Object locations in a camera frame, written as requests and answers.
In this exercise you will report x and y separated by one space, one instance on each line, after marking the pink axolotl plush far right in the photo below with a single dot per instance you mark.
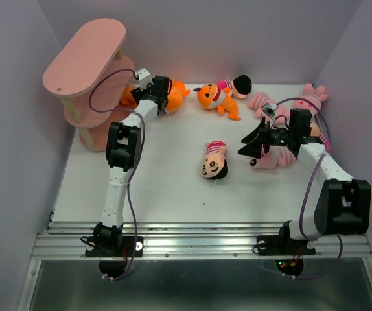
311 98

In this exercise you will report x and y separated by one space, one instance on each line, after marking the pink three-tier wooden shelf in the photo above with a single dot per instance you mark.
89 76

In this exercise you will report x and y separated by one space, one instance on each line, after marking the doll plush right edge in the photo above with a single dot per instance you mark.
319 134

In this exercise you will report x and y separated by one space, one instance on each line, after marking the pink striped plush middle back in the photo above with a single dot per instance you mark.
261 101

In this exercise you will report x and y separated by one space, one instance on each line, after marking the pink axolotl plush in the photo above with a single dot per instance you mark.
277 156
311 98

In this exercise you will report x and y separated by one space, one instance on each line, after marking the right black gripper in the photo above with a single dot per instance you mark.
254 149

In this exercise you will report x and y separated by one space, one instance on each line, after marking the doll plush pink striped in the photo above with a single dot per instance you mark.
214 164

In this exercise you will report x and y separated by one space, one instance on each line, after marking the aluminium mounting rail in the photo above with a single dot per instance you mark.
162 241

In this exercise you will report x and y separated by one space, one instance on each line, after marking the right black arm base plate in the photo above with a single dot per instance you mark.
274 245

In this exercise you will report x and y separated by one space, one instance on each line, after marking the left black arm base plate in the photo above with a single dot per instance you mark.
127 248

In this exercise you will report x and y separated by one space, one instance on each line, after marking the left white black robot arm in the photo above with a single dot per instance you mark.
123 153

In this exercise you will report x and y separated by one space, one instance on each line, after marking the pink axolotl plush front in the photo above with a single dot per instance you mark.
277 156

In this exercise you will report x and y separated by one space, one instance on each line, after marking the orange shark plush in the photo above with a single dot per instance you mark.
212 96

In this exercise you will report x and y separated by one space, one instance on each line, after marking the orange shark plush back-facing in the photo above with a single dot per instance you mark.
176 95

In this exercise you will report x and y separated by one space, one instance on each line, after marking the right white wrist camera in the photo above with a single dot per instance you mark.
269 109

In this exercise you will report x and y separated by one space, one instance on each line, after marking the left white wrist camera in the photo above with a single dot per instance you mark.
144 78

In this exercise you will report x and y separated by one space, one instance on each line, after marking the orange shark plush mouth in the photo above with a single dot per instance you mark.
127 98

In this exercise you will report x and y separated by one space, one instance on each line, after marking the doll plush black hair far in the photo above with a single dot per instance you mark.
240 86

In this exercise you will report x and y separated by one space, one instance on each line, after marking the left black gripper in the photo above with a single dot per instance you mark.
137 92

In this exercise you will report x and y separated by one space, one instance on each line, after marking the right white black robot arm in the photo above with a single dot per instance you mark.
343 206

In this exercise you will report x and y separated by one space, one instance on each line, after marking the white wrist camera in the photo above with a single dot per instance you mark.
144 78
269 109

